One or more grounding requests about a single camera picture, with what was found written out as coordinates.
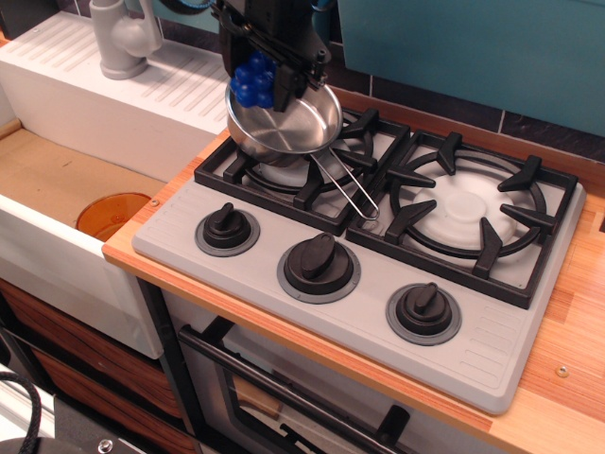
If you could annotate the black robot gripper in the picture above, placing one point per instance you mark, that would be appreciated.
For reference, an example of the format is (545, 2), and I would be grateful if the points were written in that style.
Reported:
(283, 31)

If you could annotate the blue toy blueberry cluster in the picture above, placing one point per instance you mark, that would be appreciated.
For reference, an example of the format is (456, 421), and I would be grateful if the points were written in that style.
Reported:
(253, 82)

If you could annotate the stainless steel pan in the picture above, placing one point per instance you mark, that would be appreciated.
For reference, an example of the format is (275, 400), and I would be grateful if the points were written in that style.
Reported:
(306, 129)

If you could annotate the black left stove knob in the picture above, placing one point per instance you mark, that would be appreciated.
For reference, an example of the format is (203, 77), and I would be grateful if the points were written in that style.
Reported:
(227, 232)

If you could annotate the black stove knob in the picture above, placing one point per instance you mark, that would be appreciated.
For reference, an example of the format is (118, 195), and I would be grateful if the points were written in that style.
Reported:
(424, 314)
(319, 270)
(227, 232)

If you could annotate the black middle stove knob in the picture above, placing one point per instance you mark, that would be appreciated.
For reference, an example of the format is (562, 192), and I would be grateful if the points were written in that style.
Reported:
(319, 270)

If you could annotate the black right stove knob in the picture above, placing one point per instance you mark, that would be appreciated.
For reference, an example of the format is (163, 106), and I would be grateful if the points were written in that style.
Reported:
(424, 314)

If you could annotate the grey toy stove top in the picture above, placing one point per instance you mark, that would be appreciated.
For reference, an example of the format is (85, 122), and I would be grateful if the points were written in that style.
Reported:
(481, 365)

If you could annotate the grey toy faucet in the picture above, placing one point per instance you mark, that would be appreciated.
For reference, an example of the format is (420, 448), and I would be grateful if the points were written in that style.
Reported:
(124, 43)

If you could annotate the black left burner grate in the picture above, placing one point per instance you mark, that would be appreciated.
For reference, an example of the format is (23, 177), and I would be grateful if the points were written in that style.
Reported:
(317, 194)

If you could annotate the black burner grate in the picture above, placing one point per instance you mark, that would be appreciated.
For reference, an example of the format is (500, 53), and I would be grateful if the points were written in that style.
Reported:
(317, 194)
(493, 224)

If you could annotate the white toy sink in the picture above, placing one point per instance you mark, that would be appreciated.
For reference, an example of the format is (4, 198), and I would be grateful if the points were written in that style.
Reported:
(70, 136)

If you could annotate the black right burner grate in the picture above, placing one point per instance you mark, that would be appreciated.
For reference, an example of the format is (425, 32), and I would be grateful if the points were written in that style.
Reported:
(493, 224)

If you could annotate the wooden drawer fronts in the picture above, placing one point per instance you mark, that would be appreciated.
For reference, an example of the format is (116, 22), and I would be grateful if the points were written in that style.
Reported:
(124, 388)

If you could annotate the oven door with handle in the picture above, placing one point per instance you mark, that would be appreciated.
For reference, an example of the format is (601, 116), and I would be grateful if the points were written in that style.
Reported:
(271, 399)

